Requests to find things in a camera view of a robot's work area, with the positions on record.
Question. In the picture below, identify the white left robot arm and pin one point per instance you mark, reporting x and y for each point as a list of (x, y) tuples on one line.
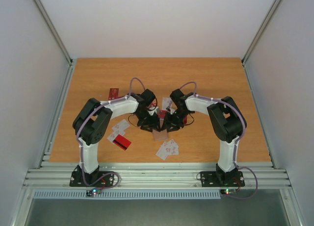
[(92, 121)]

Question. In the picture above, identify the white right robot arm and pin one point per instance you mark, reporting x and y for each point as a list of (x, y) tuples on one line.
[(227, 121)]

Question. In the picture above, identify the white blossom card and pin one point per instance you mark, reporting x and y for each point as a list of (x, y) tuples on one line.
[(166, 103)]

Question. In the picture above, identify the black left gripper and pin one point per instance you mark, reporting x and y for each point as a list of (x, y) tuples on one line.
[(152, 125)]

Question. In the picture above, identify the white card under arm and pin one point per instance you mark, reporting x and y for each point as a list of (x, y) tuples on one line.
[(118, 129)]

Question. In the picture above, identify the red VIP card right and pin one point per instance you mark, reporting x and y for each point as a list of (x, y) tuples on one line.
[(161, 114)]

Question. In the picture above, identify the red VIP card left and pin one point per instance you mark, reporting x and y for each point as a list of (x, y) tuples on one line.
[(113, 93)]

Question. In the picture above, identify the pink leather card holder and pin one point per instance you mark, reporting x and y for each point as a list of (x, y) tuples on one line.
[(160, 135)]

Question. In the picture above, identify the white card pile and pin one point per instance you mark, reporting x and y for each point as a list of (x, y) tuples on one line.
[(167, 149)]

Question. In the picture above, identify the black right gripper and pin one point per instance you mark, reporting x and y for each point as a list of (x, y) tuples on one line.
[(172, 121)]

